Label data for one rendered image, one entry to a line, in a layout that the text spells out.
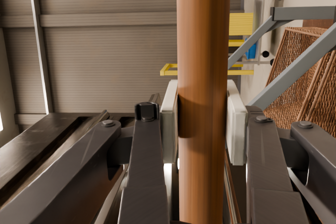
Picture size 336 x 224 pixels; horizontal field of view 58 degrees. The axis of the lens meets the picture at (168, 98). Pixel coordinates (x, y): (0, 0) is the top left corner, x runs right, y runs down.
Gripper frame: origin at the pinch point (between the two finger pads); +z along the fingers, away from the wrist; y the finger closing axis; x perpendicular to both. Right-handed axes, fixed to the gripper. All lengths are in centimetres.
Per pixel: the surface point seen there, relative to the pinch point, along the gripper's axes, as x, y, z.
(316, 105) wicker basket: -27, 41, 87
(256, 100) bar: -10.5, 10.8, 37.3
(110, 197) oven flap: -39, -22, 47
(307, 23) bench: -4, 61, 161
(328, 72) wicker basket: -16, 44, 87
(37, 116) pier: -275, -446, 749
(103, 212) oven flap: -39, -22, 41
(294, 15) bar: 3, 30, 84
